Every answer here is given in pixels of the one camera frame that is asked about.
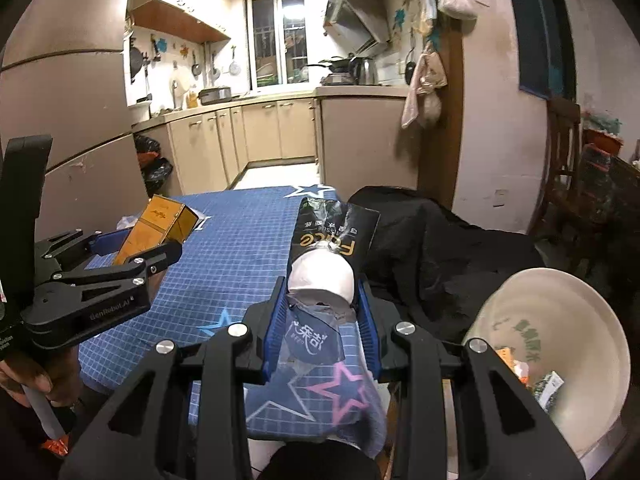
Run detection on blue grid tablecloth with stars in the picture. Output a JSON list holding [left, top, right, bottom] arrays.
[[75, 185, 389, 451]]

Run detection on black frying pan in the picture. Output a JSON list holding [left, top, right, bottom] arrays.
[[300, 57, 353, 74]]

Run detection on cluttered side table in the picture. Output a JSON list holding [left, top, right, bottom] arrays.
[[580, 115, 640, 261]]

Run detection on grey refrigerator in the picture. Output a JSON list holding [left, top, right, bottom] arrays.
[[0, 0, 151, 241]]

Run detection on steel electric kettle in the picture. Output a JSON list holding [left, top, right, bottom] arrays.
[[349, 56, 379, 86]]

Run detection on green printed packet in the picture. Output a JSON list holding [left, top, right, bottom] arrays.
[[532, 370, 566, 414]]

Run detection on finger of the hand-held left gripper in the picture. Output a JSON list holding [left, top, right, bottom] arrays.
[[50, 241, 184, 283], [36, 228, 133, 262]]

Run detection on black jacket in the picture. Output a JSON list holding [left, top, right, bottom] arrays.
[[345, 185, 551, 346]]

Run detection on orange cardboard box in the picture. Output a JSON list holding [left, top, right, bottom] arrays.
[[112, 194, 198, 266]]

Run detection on orange wrapper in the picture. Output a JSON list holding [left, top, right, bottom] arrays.
[[495, 347, 531, 386]]

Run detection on beige kitchen base cabinets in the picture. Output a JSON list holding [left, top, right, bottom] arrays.
[[132, 85, 416, 196]]

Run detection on wooden chair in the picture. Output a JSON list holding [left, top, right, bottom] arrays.
[[530, 95, 586, 233]]

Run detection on person's left hand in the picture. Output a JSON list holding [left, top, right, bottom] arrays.
[[0, 344, 84, 409]]

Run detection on steel range hood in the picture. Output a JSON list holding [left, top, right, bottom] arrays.
[[324, 0, 391, 56]]

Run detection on kitchen window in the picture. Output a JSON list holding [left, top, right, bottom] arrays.
[[244, 0, 321, 95]]

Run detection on black snack packet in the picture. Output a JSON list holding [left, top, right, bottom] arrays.
[[287, 197, 381, 281]]

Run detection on hanging black wok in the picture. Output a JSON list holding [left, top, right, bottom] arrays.
[[129, 35, 146, 83]]

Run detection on black trash bags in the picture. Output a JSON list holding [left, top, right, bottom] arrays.
[[132, 134, 173, 198]]

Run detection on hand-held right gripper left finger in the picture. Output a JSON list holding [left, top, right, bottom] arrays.
[[60, 275, 296, 480]]

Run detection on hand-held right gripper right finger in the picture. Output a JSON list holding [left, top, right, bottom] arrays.
[[352, 279, 587, 480]]

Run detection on hanging clear plastic bag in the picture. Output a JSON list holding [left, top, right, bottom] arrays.
[[417, 0, 436, 36]]

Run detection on metal tray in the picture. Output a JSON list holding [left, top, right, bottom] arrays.
[[198, 86, 233, 106]]

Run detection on hanging beige cloth bags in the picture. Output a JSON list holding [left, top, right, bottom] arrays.
[[401, 42, 447, 130]]

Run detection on wooden wall cabinet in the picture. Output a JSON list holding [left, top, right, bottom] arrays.
[[127, 0, 231, 43]]

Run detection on dark curtain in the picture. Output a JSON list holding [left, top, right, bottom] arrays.
[[502, 0, 576, 101]]

